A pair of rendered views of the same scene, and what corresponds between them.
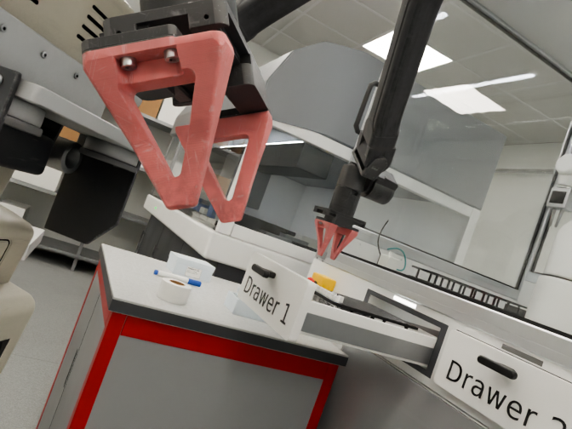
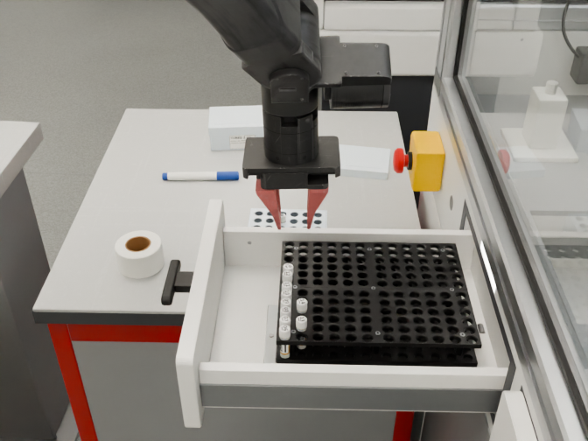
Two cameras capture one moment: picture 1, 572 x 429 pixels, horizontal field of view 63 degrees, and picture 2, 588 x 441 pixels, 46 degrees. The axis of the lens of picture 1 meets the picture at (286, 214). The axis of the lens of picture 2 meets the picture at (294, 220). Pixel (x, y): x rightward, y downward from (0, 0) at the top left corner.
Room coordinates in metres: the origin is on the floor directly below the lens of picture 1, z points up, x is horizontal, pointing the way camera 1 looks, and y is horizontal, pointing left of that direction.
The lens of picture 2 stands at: (0.43, -0.39, 1.45)
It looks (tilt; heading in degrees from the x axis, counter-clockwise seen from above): 36 degrees down; 26
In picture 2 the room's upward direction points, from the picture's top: straight up
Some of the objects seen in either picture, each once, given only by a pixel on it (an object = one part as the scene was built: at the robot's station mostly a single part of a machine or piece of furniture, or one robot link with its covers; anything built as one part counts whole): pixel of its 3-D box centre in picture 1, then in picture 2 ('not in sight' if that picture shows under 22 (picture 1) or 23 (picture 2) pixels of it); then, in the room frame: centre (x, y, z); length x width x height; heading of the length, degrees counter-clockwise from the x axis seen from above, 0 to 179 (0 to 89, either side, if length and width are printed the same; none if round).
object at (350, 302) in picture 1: (350, 317); (371, 307); (1.03, -0.21, 0.87); 0.22 x 0.18 x 0.06; 114
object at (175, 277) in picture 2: (265, 272); (181, 282); (0.93, 0.00, 0.91); 0.07 x 0.04 x 0.01; 24
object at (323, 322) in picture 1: (352, 319); (378, 311); (1.03, -0.22, 0.86); 0.40 x 0.26 x 0.06; 114
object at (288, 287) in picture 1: (271, 290); (206, 302); (0.94, -0.03, 0.87); 0.29 x 0.02 x 0.11; 24
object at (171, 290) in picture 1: (174, 290); (139, 254); (1.07, 0.18, 0.78); 0.07 x 0.07 x 0.04
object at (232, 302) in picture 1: (252, 307); (287, 234); (1.22, 0.00, 0.78); 0.12 x 0.08 x 0.04; 113
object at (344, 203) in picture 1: (343, 205); (290, 136); (1.01, -0.11, 1.09); 0.10 x 0.07 x 0.07; 115
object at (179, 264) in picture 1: (190, 266); (241, 127); (1.48, 0.23, 0.79); 0.13 x 0.09 x 0.05; 120
